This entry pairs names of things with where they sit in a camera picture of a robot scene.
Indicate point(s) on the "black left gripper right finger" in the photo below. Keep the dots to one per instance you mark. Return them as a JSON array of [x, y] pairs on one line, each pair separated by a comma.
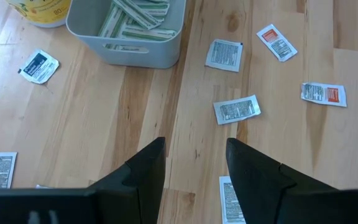
[[259, 186]]

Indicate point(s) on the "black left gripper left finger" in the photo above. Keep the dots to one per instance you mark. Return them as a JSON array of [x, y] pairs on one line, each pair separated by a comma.
[[141, 186]]

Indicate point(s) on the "white packet grey print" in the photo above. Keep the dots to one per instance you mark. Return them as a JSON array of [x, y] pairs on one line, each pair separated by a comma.
[[236, 109], [2, 169], [224, 55], [230, 202]]

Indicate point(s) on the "white packet orange label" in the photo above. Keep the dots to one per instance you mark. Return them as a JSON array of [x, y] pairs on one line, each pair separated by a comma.
[[323, 94]]

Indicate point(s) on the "light grey plastic bin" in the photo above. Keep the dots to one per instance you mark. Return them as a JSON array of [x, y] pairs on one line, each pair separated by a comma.
[[135, 59]]

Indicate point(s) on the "green striped bandage wrapper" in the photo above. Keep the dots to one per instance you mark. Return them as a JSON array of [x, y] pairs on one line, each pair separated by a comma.
[[112, 20], [148, 33], [137, 14], [157, 9], [126, 48]]

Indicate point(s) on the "white packet dark blue label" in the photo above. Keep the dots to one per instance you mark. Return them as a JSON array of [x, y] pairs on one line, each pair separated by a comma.
[[39, 66]]

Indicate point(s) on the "yellow white Lysol wipes canister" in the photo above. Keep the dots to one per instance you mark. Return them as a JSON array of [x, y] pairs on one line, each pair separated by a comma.
[[42, 12]]

